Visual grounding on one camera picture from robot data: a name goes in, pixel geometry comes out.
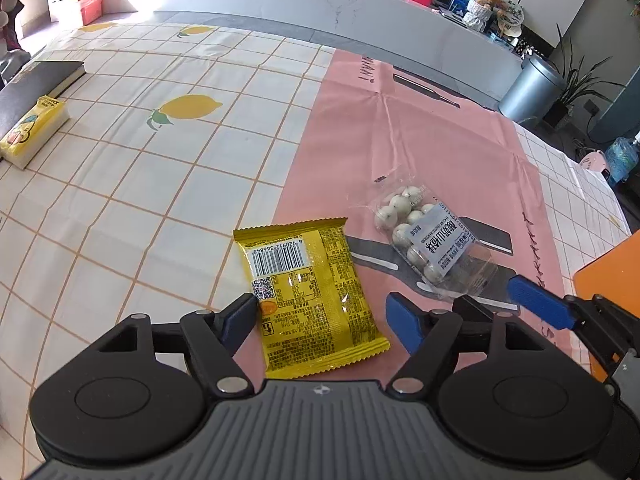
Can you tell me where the orange board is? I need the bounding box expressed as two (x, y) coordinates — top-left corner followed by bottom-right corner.
(572, 230), (640, 376)

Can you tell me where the grey chair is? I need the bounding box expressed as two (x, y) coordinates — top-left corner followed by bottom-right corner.
(0, 47), (31, 86)

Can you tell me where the small pink device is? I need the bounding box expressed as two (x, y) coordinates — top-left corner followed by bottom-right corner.
(579, 149), (613, 176)

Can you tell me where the yellow tissue pack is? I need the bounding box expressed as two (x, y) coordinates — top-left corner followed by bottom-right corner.
(0, 96), (71, 170)

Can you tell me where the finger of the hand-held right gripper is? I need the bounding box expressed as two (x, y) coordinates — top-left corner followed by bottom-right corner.
(506, 274), (640, 367)

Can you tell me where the grey metal trash bin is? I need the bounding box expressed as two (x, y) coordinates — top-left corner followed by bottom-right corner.
(498, 54), (565, 123)

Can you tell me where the teddy bear in white wrap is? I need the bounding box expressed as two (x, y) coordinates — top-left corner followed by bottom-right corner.
(462, 0), (502, 31)

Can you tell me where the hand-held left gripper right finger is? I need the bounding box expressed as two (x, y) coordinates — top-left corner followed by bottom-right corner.
(385, 291), (557, 402)

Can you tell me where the white printed round fan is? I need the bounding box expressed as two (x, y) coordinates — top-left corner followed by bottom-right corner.
(492, 0), (526, 38)

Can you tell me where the potted long-leaf plant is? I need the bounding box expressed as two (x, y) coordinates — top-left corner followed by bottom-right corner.
(542, 22), (628, 128)

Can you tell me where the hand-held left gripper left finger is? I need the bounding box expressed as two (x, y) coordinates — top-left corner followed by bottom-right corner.
(94, 292), (259, 398)

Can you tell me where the clear tray of white balls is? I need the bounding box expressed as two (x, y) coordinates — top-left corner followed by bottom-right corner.
(370, 184), (516, 300)

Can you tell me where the yellow snack packet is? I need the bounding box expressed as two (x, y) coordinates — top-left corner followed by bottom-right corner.
(233, 216), (391, 380)

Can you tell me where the pink printed placemat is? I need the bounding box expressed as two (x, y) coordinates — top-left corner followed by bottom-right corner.
(235, 50), (576, 376)

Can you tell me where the blue water jug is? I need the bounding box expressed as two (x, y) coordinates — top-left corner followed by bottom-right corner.
(605, 132), (640, 183)

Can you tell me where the pink storage box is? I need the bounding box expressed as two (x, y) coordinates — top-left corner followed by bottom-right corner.
(77, 0), (105, 26)

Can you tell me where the black book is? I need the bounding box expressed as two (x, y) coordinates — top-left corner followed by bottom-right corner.
(0, 60), (87, 133)

